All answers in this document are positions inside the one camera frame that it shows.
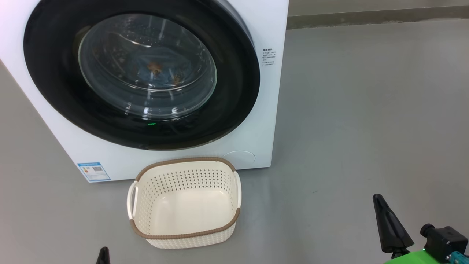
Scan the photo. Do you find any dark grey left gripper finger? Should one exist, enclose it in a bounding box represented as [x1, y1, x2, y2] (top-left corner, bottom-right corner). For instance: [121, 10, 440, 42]
[96, 246, 111, 264]

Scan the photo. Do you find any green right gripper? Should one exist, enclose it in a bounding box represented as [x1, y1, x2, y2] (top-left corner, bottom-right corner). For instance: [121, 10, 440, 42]
[372, 193, 455, 264]

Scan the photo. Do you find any blue cartoon print garment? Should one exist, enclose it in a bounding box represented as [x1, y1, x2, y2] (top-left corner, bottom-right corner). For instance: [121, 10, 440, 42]
[134, 51, 195, 89]

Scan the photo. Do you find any black round washing machine door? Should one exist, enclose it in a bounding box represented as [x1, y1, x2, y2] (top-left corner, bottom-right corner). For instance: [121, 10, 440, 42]
[23, 0, 261, 151]

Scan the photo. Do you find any cream perforated laundry basket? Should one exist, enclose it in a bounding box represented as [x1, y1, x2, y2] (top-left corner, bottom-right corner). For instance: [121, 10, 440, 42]
[126, 157, 243, 250]

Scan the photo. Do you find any white front-load washing machine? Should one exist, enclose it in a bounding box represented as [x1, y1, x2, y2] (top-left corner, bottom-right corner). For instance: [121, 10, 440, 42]
[0, 0, 290, 183]

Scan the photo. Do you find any blue energy label sticker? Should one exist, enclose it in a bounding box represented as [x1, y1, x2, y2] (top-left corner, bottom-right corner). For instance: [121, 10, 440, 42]
[77, 162, 111, 183]

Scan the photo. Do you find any round white filter cover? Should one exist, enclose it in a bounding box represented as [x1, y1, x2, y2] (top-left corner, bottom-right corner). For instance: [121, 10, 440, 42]
[222, 150, 256, 170]

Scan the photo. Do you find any black cable with teal connector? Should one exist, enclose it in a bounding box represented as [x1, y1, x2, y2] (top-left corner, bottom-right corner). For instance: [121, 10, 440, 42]
[447, 251, 469, 264]

